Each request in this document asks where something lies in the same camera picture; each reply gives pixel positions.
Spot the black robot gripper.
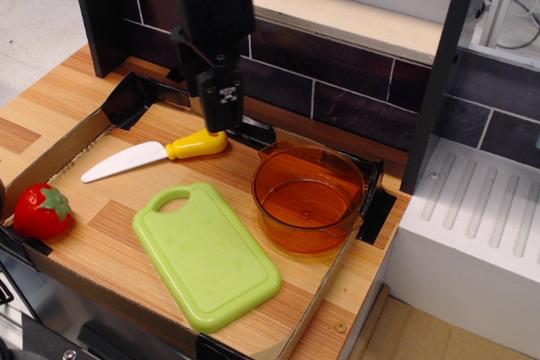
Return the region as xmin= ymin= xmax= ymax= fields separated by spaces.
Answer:
xmin=173 ymin=0 xmax=255 ymax=133

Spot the white knife yellow handle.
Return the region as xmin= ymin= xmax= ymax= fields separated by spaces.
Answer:
xmin=81 ymin=129 xmax=229 ymax=184

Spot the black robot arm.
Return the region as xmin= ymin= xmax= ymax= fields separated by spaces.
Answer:
xmin=172 ymin=0 xmax=255 ymax=132

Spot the green plastic cutting board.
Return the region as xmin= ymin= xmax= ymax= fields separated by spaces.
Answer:
xmin=132 ymin=183 xmax=282 ymax=333

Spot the cardboard fence with black tape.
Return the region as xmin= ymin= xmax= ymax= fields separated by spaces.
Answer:
xmin=1 ymin=73 xmax=408 ymax=359

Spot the orange transparent plastic pot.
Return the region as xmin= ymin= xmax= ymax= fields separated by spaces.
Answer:
xmin=251 ymin=141 xmax=366 ymax=254

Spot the red toy strawberry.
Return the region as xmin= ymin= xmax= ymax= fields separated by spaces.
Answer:
xmin=13 ymin=184 xmax=73 ymax=239

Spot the white dish drying rack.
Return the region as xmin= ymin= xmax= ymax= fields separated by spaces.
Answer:
xmin=385 ymin=139 xmax=539 ymax=357

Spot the aluminium profile with cables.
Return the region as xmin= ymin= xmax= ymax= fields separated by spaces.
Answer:
xmin=473 ymin=0 xmax=539 ymax=59

